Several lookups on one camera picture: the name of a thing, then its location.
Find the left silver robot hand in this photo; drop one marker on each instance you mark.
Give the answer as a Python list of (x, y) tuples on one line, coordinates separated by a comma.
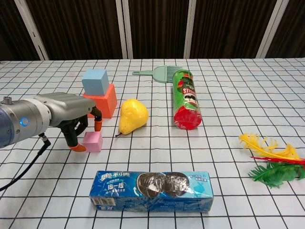
[(66, 107)]

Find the blue foam cube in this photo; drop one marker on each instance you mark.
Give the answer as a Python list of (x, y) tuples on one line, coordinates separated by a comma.
[(94, 82)]

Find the small pink cube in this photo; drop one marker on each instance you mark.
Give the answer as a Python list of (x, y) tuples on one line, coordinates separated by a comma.
[(93, 142)]

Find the orange foam cube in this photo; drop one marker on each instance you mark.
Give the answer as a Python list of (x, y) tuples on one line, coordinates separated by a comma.
[(107, 105)]

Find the yellow toy pear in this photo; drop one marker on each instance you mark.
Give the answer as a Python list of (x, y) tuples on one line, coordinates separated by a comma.
[(132, 117)]

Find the green plastic comb scoop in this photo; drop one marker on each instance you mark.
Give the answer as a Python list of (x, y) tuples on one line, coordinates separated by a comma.
[(162, 75)]

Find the blue cookie box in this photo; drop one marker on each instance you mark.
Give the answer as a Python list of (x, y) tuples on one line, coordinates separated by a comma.
[(150, 190)]

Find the green chips can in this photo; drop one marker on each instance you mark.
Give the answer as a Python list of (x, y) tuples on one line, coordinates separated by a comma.
[(187, 102)]

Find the checked white tablecloth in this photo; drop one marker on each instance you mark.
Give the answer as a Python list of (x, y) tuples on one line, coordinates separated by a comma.
[(238, 95)]

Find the colourful feather shuttlecock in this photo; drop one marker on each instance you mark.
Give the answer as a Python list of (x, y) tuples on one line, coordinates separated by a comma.
[(276, 174)]

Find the white partition frame post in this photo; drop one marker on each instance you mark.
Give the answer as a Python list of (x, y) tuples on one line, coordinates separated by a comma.
[(127, 28), (31, 29), (191, 28), (272, 28)]

